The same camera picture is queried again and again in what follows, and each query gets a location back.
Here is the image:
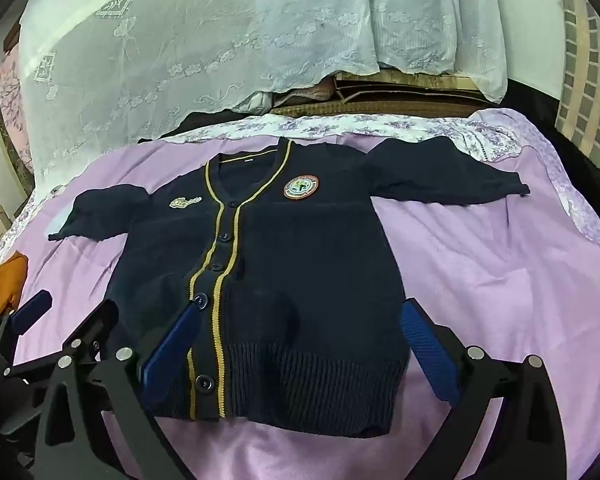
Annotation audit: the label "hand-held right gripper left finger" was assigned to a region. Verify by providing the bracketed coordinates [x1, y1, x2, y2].
[32, 300, 203, 480]

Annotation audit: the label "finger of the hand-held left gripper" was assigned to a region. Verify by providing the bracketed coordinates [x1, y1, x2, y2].
[0, 289, 53, 381]
[55, 300, 120, 376]

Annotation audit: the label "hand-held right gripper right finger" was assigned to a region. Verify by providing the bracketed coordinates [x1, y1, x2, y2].
[399, 297, 568, 480]

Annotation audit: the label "navy knit cardigan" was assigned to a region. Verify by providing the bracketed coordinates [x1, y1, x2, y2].
[47, 137, 531, 436]

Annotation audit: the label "orange garment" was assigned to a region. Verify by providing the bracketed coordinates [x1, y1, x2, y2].
[0, 252, 29, 323]

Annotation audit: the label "purple bedsheet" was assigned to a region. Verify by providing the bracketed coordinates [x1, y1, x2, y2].
[10, 132, 600, 480]

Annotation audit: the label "green patterned panel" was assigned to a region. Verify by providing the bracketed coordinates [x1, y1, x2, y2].
[0, 99, 35, 198]

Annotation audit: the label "pink floral cloth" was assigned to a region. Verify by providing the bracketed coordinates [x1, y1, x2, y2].
[0, 42, 33, 181]

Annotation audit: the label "dark brown blanket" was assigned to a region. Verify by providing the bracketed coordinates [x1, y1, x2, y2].
[137, 106, 263, 143]

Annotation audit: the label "brown woven mat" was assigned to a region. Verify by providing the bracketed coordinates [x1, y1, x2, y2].
[270, 95, 488, 120]

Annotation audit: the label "flat cardboard sheets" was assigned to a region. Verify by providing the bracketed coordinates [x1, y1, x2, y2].
[334, 74, 483, 100]

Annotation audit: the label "white lace cover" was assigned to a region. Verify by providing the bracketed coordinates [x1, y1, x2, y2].
[17, 0, 511, 196]

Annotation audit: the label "folded pink blanket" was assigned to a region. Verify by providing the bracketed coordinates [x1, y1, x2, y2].
[279, 84, 337, 107]

